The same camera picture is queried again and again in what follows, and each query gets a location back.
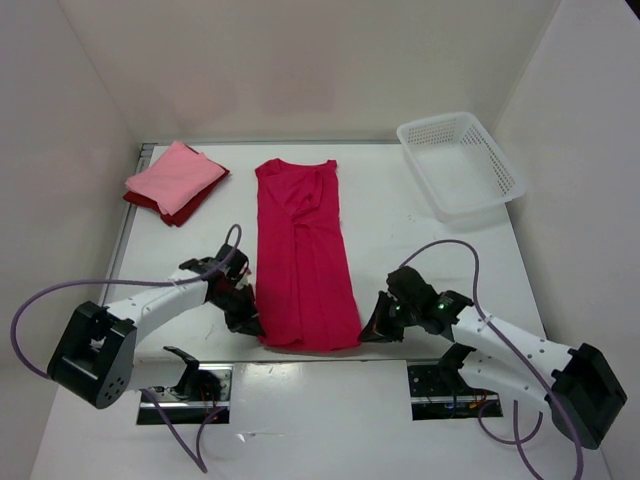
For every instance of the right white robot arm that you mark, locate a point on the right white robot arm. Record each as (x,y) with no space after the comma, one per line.
(576,387)

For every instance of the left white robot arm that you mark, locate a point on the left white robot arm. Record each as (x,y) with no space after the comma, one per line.
(95,357)

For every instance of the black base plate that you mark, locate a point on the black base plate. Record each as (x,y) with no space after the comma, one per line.
(432,398)
(208,390)

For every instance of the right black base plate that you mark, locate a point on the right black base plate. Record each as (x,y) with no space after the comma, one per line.
(432,398)

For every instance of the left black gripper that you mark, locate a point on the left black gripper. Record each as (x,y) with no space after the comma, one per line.
(240,310)

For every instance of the dark red t-shirt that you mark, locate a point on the dark red t-shirt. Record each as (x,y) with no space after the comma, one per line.
(183,215)

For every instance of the light pink t-shirt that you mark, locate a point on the light pink t-shirt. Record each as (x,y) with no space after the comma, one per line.
(176,177)

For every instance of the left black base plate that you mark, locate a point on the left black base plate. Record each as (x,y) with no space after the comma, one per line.
(208,390)

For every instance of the white plastic basket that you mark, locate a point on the white plastic basket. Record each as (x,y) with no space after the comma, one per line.
(460,172)

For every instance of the magenta t-shirt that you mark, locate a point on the magenta t-shirt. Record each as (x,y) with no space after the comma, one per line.
(303,287)

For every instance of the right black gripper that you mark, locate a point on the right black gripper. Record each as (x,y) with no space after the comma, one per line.
(386,317)

